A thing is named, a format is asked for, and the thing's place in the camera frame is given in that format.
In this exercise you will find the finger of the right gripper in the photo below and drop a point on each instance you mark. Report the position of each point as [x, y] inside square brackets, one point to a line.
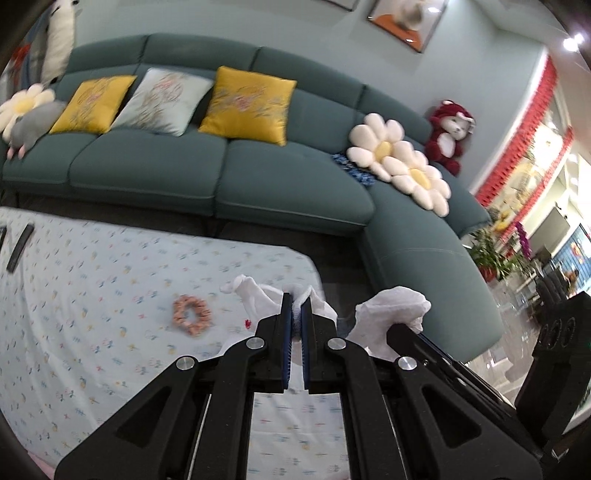
[456, 375]

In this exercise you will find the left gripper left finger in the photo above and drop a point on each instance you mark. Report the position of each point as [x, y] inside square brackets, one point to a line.
[193, 420]

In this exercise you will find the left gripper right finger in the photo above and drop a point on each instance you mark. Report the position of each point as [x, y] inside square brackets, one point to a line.
[403, 422]

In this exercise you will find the pink dotted scrunchie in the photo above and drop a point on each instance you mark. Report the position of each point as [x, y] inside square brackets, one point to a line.
[191, 314]

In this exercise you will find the green potted plant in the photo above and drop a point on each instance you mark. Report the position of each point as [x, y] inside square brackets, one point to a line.
[496, 259]

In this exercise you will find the floral light blue tablecloth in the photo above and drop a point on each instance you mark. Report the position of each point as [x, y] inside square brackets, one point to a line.
[86, 318]

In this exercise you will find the white flower cushion lower right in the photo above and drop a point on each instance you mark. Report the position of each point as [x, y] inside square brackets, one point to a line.
[412, 175]

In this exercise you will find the white flower cushion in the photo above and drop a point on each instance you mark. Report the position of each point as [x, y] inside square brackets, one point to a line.
[412, 175]
[371, 147]
[21, 103]

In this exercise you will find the blue patterned scrunchie on sofa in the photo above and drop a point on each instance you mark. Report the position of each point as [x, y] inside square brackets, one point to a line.
[362, 175]

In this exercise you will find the white flower cushion upper right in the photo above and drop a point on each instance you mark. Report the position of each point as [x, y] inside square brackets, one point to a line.
[371, 147]

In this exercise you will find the red and white teddy bear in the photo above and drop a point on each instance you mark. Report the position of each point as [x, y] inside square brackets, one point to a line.
[452, 124]

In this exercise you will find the slim black remote control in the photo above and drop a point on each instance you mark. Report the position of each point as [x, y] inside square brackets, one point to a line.
[19, 248]

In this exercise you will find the black remote control with buttons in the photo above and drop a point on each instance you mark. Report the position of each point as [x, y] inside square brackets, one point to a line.
[3, 232]

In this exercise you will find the large yellow embroidered pillow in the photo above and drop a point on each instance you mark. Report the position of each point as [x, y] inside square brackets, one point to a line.
[249, 106]

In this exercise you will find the teal sectional sofa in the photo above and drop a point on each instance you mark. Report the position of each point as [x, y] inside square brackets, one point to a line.
[294, 186]

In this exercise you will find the orange framed picture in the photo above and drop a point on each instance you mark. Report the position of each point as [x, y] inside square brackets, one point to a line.
[413, 22]

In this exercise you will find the light blue embroidered pillow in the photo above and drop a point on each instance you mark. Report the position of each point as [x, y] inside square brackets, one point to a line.
[164, 102]

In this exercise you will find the small yellow embroidered pillow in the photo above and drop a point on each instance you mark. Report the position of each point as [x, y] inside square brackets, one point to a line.
[94, 105]

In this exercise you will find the middle framed picture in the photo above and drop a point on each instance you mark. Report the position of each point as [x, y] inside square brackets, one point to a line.
[348, 5]

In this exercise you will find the grey plush mouse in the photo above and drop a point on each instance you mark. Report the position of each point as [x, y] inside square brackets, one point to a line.
[29, 128]

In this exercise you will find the white flower cushion left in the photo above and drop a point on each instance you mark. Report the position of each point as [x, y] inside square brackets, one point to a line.
[21, 103]

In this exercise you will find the blue curtain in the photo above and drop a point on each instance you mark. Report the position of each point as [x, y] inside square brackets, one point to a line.
[31, 69]

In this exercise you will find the red curtain tie bow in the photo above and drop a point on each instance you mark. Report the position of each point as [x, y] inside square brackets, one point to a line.
[18, 57]

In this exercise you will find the white long plush toy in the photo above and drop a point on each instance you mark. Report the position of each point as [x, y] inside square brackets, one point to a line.
[60, 40]

